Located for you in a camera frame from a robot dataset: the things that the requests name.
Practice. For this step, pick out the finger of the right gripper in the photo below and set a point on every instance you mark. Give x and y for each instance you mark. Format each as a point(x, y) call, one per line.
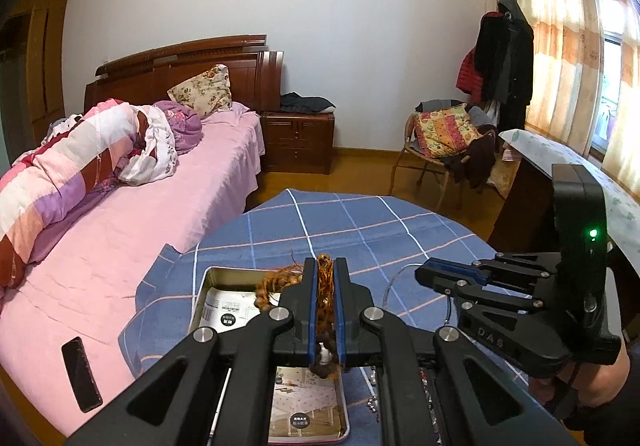
point(470, 287)
point(519, 272)

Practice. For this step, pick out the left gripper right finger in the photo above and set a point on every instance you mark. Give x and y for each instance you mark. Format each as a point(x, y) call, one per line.
point(434, 387)

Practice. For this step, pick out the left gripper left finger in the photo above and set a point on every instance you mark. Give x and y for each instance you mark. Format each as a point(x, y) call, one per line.
point(214, 388)

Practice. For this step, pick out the right hand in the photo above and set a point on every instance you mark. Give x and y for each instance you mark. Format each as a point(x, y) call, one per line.
point(595, 384)

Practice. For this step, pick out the dark wooden desk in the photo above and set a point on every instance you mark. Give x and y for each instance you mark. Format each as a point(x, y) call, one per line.
point(525, 223)

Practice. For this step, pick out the blue plaid tablecloth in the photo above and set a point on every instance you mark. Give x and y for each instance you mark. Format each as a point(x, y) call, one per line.
point(382, 239)

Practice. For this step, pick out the pink tin box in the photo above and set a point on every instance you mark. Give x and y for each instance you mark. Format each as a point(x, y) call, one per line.
point(306, 409)

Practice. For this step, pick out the dark garment on chair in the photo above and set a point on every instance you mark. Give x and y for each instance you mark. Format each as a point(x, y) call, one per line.
point(475, 163)

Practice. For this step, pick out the black smartphone on bed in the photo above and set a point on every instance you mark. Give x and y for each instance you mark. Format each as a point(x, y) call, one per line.
point(86, 392)

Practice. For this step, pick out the white floral desk cloth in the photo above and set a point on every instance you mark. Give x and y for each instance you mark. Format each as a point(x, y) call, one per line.
point(562, 164)

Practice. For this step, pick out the rattan chair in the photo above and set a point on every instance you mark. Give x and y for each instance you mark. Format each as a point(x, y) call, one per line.
point(411, 158)

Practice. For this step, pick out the colourful cushion on chair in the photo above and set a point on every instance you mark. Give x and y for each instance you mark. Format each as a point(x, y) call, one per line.
point(444, 132)

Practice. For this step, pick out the pink bed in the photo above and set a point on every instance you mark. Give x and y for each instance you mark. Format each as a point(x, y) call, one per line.
point(85, 287)

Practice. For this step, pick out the red hanging jacket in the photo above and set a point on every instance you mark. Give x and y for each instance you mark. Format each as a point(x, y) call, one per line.
point(469, 81)

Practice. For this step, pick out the wooden nightstand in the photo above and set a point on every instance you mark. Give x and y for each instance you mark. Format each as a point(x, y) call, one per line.
point(298, 143)

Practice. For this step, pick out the hanging dark coats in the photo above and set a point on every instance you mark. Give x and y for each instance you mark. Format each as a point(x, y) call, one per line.
point(504, 59)

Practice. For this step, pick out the dark clothes on nightstand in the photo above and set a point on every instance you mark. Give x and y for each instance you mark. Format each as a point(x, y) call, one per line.
point(298, 104)

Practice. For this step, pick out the purple garment on bed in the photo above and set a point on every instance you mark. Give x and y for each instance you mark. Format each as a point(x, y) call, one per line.
point(185, 124)

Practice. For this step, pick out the pink patchwork quilt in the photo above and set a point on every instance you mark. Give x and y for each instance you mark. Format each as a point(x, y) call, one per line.
point(134, 144)

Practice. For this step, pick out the wooden headboard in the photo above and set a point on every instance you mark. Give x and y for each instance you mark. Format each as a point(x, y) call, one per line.
point(255, 72)

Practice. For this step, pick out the floral pillow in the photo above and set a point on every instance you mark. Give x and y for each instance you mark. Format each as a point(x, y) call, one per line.
point(206, 93)

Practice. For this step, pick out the patterned orange curtain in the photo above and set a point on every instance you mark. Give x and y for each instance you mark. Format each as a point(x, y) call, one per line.
point(568, 68)

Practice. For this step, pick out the wooden wardrobe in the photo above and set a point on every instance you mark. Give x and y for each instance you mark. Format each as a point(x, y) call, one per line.
point(31, 73)

